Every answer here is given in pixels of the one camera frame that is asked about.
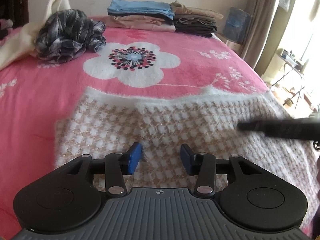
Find dark brown wooden furniture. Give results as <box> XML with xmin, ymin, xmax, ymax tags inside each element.
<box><xmin>0</xmin><ymin>0</ymin><xmax>30</xmax><ymax>29</ymax></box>

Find dark folded pants stack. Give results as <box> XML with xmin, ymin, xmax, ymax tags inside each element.
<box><xmin>174</xmin><ymin>14</ymin><xmax>217</xmax><ymax>38</ymax></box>

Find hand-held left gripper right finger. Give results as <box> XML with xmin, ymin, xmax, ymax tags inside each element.
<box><xmin>180</xmin><ymin>144</ymin><xmax>260</xmax><ymax>197</ymax></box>

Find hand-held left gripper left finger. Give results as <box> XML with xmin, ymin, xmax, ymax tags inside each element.
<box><xmin>61</xmin><ymin>142</ymin><xmax>142</xmax><ymax>197</ymax></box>

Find dark plaid shirt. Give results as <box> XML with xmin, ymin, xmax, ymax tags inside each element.
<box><xmin>34</xmin><ymin>9</ymin><xmax>107</xmax><ymax>64</ymax></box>

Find blue folded garment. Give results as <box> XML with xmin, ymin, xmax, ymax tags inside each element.
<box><xmin>107</xmin><ymin>0</ymin><xmax>175</xmax><ymax>20</ymax></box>

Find folding table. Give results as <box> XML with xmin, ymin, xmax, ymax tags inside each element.
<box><xmin>271</xmin><ymin>49</ymin><xmax>312</xmax><ymax>107</ymax></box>

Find cream white garment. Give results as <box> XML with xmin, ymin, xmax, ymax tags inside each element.
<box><xmin>0</xmin><ymin>0</ymin><xmax>73</xmax><ymax>70</ymax></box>

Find beige houndstooth knit cardigan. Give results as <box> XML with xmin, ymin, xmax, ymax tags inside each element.
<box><xmin>54</xmin><ymin>86</ymin><xmax>320</xmax><ymax>238</ymax></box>

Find white plastic bag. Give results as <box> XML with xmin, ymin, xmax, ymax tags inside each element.
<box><xmin>279</xmin><ymin>0</ymin><xmax>292</xmax><ymax>12</ymax></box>

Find beige curtain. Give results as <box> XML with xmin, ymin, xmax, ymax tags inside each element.
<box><xmin>240</xmin><ymin>0</ymin><xmax>292</xmax><ymax>75</ymax></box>

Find pale pink folded garments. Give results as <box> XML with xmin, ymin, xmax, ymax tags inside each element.
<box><xmin>107</xmin><ymin>15</ymin><xmax>176</xmax><ymax>32</ymax></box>

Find blue water bottle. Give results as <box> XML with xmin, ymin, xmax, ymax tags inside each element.
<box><xmin>222</xmin><ymin>7</ymin><xmax>253</xmax><ymax>44</ymax></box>

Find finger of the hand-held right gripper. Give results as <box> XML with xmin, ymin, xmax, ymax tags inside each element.
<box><xmin>236</xmin><ymin>117</ymin><xmax>320</xmax><ymax>140</ymax></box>

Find pink floral blanket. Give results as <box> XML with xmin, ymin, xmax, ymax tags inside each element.
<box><xmin>0</xmin><ymin>15</ymin><xmax>320</xmax><ymax>238</ymax></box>

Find tan folded garment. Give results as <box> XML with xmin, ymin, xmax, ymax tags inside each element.
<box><xmin>170</xmin><ymin>1</ymin><xmax>224</xmax><ymax>20</ymax></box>

